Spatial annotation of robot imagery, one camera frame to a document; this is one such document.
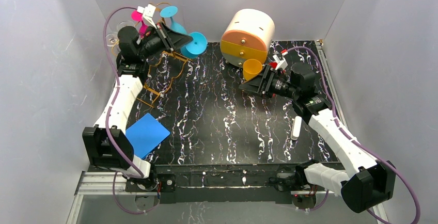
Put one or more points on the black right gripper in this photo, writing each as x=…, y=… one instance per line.
x=263, y=83

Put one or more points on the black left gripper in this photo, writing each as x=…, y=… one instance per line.
x=167, y=38

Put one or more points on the yellow plastic wine glass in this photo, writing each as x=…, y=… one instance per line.
x=251, y=69

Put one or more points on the teal wine glass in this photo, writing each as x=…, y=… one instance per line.
x=196, y=47
x=170, y=12

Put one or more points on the red plastic wine glass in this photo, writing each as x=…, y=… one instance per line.
x=273, y=64

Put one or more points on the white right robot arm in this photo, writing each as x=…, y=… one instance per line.
x=365, y=181

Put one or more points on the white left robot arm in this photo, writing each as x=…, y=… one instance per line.
x=106, y=143

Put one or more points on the magenta plastic wine glass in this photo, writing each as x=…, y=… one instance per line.
x=143, y=29

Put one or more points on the rear clear wine glass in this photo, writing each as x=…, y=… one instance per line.
x=124, y=24

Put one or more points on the clear wine glass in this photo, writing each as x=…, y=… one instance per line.
x=124, y=24
x=111, y=39

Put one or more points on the front clear wine glass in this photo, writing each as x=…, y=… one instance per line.
x=111, y=39

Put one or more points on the round pastel drawer cabinet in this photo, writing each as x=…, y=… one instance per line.
x=248, y=36

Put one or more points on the white oblong remote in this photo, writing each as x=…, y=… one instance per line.
x=296, y=128

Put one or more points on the blue flat card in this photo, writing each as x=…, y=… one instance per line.
x=145, y=135

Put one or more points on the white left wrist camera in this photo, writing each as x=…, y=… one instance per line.
x=147, y=14

